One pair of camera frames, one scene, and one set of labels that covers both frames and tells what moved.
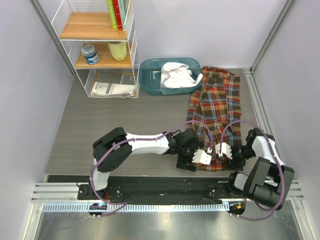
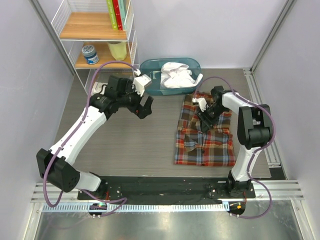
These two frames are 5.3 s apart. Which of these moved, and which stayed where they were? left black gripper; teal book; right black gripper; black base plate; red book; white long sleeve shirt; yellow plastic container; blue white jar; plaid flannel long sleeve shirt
Moved: plaid flannel long sleeve shirt; right black gripper; left black gripper
Stayed: red book; yellow plastic container; black base plate; white long sleeve shirt; blue white jar; teal book
